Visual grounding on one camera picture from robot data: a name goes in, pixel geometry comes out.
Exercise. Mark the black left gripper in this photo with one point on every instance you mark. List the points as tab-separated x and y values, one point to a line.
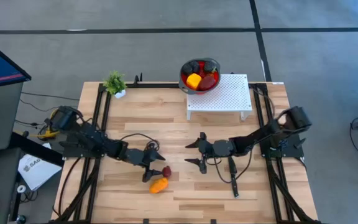
148	161

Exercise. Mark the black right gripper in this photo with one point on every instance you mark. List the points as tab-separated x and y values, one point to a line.
207	149

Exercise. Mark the small red toy plum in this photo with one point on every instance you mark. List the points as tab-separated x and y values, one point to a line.
166	171

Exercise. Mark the large orange toy fruit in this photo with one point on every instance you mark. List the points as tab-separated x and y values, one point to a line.
158	185

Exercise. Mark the black kitchen knife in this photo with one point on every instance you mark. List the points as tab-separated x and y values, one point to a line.
233	180

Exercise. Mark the yellow toy pepper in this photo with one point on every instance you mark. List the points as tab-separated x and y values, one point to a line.
194	81

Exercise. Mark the small red toy fruit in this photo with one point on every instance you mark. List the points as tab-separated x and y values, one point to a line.
201	74

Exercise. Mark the dark round toy fruit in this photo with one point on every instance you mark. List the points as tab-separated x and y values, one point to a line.
186	69

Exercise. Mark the dark purple toy cabbage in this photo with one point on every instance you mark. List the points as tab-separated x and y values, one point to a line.
194	66

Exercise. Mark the dark green toy avocado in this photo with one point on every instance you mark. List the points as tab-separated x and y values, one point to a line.
210	66

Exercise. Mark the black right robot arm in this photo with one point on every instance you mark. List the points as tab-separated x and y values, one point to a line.
259	135

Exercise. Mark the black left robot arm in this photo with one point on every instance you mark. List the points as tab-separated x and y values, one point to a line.
95	141

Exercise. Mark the white perforated riser shelf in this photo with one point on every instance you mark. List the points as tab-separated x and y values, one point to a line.
228	96

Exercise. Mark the red collapsible colander bowl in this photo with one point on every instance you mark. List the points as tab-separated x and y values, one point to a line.
183	87

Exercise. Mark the black table clamp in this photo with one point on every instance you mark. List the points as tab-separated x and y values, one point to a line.
138	79

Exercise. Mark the small potted green plant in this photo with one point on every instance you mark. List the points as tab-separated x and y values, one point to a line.
115	84

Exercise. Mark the white paper booklet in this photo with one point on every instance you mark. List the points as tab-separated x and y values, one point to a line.
37	171

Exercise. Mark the white tape roll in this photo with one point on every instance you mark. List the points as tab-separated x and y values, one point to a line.
21	188

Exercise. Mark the black side desk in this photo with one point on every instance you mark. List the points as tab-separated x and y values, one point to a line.
2	193

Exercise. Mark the black aluminium table frame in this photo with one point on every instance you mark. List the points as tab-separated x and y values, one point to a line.
102	102

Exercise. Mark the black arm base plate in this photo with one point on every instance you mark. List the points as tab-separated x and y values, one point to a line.
70	152
292	151

